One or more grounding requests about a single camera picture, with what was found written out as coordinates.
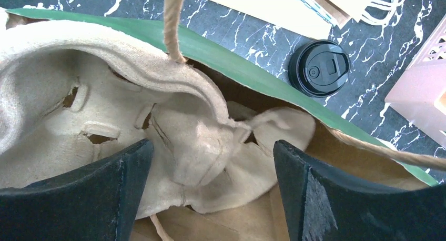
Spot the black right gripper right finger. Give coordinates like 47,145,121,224
273,140,445,240

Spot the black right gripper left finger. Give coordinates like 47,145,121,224
1,139,154,240

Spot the brown pulp cup carrier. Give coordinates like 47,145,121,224
1,9,316,218

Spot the black coffee cup lid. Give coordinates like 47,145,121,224
288,39,352,98

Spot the green kraft paper bag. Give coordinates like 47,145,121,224
4,0,445,240

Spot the orange plastic file organizer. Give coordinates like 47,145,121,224
385,17,445,147

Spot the stack of flat paper bags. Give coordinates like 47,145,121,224
210,0,405,39

